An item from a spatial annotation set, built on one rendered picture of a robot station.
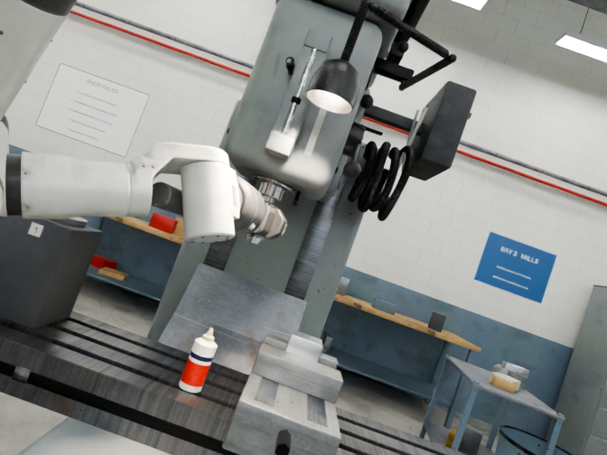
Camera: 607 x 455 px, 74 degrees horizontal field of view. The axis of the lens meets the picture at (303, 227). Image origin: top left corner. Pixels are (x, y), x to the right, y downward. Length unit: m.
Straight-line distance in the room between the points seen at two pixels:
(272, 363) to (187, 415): 0.15
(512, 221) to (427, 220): 1.06
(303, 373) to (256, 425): 0.14
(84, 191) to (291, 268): 0.74
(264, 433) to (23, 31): 0.52
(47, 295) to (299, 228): 0.62
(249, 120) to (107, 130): 5.02
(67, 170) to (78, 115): 5.41
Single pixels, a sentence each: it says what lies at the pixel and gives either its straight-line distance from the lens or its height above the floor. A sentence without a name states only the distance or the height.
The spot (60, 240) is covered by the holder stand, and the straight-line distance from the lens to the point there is 0.83.
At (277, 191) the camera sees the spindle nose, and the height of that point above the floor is 1.29.
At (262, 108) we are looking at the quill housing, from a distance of 0.72.
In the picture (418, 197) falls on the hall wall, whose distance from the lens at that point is 5.23.
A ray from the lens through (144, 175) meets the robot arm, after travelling 0.51.
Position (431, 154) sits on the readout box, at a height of 1.53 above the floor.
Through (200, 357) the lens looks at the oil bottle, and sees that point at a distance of 0.74.
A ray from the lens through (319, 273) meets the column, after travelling 1.14.
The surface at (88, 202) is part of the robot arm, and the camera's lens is 0.50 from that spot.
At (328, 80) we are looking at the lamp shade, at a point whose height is 1.44.
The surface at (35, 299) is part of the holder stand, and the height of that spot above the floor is 0.97.
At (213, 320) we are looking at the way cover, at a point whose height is 0.95.
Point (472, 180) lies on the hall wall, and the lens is 5.49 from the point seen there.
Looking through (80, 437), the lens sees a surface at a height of 0.84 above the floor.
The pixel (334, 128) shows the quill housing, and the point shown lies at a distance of 0.71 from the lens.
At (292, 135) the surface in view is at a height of 1.37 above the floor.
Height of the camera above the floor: 1.21
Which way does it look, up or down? 3 degrees up
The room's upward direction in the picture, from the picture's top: 20 degrees clockwise
